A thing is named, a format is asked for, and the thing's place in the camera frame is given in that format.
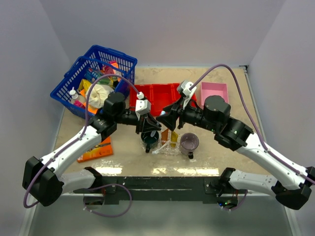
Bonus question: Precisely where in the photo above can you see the pink drawer box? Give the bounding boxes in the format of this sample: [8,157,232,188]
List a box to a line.
[200,82,229,106]

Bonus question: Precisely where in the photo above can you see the red left bin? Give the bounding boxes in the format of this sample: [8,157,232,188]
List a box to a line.
[129,85,154,108]

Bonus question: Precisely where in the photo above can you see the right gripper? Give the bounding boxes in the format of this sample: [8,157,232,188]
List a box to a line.
[156,94,219,132]

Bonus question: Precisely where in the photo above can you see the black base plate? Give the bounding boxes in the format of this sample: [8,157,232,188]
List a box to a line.
[73,176,249,206]

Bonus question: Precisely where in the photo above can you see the clear textured oval tray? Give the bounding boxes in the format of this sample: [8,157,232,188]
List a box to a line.
[140,132,197,155]

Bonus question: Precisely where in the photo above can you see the white crumpled pouch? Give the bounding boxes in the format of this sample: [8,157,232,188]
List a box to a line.
[86,84,114,109]

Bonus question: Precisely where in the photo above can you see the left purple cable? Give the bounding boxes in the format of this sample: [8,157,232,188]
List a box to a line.
[23,74,145,208]

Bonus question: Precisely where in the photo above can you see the dark green mug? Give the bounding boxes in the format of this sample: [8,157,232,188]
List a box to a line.
[141,131,159,153]

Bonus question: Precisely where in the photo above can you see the grey-purple mug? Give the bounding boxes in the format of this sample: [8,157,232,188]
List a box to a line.
[179,133,199,159]

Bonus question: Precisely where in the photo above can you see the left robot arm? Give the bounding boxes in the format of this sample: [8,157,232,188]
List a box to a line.
[22,92,161,208]

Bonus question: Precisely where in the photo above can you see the blue plastic basket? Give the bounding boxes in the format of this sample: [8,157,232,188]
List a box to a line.
[50,45,137,118]

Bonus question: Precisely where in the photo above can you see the orange razor package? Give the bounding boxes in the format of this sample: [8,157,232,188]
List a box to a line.
[77,137,114,163]

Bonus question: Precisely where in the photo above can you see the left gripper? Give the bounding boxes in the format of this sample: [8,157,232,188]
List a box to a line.
[115,110,161,134]

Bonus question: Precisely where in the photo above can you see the orange toothpaste tube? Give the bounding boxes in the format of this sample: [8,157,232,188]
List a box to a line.
[161,128,169,145]

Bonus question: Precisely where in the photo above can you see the red middle bin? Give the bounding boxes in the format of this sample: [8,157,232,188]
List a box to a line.
[150,84,174,117]

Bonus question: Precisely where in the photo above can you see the red bin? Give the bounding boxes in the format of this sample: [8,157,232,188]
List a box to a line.
[129,85,154,108]
[171,83,196,107]
[150,84,174,117]

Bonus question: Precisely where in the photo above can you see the red right bin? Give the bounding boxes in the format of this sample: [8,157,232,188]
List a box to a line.
[171,83,196,107]

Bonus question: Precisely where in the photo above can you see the clear textured acrylic holder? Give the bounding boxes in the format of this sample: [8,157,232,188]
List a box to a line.
[157,140,181,155]

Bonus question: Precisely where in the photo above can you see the white toothbrush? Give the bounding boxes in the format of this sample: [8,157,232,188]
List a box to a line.
[152,143,167,154]

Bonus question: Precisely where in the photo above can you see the yellow toothpaste tube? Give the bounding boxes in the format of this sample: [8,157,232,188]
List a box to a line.
[170,131,178,148]

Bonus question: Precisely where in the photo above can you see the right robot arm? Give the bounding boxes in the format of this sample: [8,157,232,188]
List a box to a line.
[157,95,315,210]

